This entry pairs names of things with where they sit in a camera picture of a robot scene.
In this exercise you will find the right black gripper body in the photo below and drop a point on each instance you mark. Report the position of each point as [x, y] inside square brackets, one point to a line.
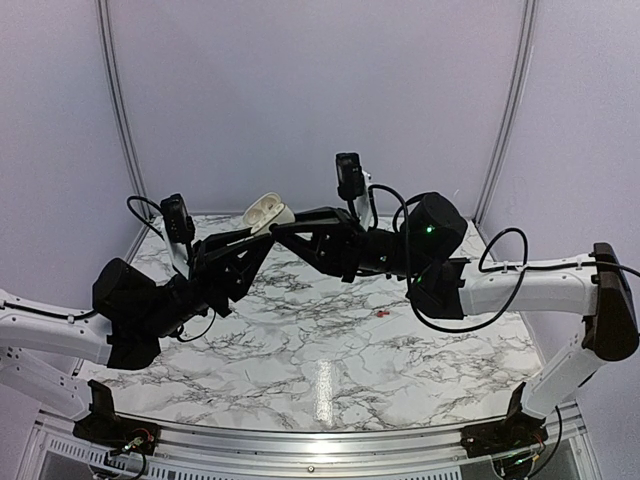
[358, 244]

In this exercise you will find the left aluminium frame post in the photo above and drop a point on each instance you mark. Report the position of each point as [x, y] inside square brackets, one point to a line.
[117, 97]

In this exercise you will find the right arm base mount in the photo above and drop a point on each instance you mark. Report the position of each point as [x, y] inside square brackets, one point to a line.
[516, 430]

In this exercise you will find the right aluminium frame post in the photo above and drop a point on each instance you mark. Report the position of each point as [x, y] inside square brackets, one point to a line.
[515, 91]

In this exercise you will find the aluminium frame post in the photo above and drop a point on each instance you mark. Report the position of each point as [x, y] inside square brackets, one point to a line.
[515, 91]
[117, 97]

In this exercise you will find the white earbuds charging case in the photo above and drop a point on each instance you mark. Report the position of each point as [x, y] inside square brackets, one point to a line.
[266, 211]

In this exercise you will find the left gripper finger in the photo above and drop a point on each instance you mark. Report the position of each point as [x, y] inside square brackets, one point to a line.
[226, 243]
[242, 262]

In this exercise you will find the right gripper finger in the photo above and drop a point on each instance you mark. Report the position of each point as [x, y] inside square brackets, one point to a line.
[325, 247]
[324, 218]

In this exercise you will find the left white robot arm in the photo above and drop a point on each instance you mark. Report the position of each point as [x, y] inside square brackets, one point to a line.
[130, 314]

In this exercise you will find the aluminium front rail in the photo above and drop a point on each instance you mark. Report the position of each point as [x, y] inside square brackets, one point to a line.
[199, 452]

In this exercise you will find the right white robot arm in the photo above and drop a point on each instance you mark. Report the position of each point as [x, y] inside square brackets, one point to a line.
[442, 287]

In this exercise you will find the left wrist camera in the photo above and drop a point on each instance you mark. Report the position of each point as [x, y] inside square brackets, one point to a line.
[178, 233]

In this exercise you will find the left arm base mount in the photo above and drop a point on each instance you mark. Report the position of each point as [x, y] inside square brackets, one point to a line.
[102, 425]

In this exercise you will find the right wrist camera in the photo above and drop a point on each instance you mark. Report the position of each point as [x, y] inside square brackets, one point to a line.
[354, 187]

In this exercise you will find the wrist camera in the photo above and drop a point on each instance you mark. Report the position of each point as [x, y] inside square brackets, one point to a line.
[354, 187]
[178, 233]

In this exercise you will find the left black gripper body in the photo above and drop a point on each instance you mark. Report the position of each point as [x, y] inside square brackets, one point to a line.
[206, 286]

